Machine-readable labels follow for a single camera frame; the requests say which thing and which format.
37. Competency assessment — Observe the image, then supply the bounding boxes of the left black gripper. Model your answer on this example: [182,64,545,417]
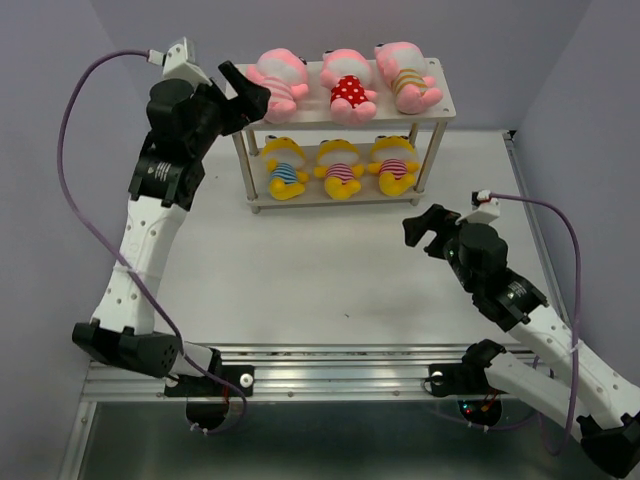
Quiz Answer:
[189,61,272,157]

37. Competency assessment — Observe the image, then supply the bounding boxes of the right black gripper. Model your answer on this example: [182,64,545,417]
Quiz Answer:
[402,203,477,293]

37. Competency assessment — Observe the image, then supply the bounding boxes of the yellow toy blue stripes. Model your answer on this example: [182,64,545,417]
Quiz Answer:
[261,135,309,201]

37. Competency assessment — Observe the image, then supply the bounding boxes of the yellow toy pink stripes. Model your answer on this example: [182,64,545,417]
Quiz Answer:
[367,135,420,197]
[313,139,364,201]

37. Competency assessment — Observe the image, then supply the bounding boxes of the pink toy red polka-dot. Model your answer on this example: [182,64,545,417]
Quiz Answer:
[320,49,377,126]

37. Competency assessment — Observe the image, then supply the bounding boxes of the pink toy orange stripes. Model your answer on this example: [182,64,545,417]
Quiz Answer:
[374,41,443,115]

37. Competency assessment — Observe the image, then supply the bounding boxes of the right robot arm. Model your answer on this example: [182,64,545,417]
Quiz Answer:
[402,202,639,478]

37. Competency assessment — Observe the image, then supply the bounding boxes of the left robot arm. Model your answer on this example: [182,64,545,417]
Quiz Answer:
[72,61,270,394]

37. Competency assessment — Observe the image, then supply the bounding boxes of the white two-tier shelf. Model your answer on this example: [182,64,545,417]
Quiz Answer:
[233,43,456,213]

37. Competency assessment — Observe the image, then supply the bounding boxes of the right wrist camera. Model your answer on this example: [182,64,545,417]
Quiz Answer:
[456,190,501,225]

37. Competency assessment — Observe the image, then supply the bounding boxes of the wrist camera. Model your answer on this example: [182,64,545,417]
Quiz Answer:
[456,190,501,225]
[147,37,213,88]

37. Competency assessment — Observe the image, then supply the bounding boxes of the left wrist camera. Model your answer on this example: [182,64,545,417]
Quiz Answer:
[147,37,213,88]

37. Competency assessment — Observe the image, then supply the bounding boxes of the aluminium rail frame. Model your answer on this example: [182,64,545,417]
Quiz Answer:
[82,342,601,404]

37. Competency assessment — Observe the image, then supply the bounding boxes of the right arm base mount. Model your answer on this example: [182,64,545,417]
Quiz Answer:
[422,362,503,429]

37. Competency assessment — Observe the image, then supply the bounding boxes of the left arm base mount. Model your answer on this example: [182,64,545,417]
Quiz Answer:
[163,364,255,435]

